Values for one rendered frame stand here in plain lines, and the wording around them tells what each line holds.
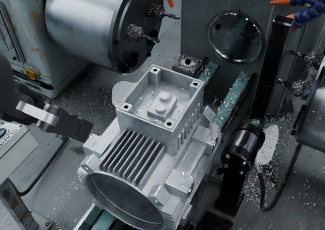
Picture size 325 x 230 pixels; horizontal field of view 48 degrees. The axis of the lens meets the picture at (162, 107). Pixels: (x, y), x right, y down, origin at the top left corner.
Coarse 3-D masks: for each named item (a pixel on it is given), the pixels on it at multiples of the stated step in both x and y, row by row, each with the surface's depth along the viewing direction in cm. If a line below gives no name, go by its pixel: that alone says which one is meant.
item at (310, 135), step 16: (320, 64) 76; (320, 80) 64; (304, 96) 70; (320, 96) 64; (304, 112) 67; (320, 112) 65; (304, 128) 68; (320, 128) 66; (304, 144) 74; (320, 144) 69
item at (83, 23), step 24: (48, 0) 86; (72, 0) 82; (96, 0) 80; (120, 0) 78; (144, 0) 86; (48, 24) 88; (72, 24) 83; (96, 24) 80; (120, 24) 81; (144, 24) 90; (72, 48) 88; (96, 48) 83; (120, 48) 84; (144, 48) 95; (120, 72) 89
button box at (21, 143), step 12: (12, 132) 64; (24, 132) 64; (0, 144) 62; (12, 144) 63; (24, 144) 64; (36, 144) 66; (0, 156) 61; (12, 156) 63; (24, 156) 65; (0, 168) 61; (12, 168) 63; (0, 180) 61
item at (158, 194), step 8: (200, 112) 65; (208, 112) 64; (208, 120) 64; (88, 160) 58; (96, 160) 58; (88, 168) 58; (96, 168) 58; (160, 184) 54; (152, 192) 54; (160, 192) 54; (168, 192) 55; (152, 200) 55; (160, 200) 54
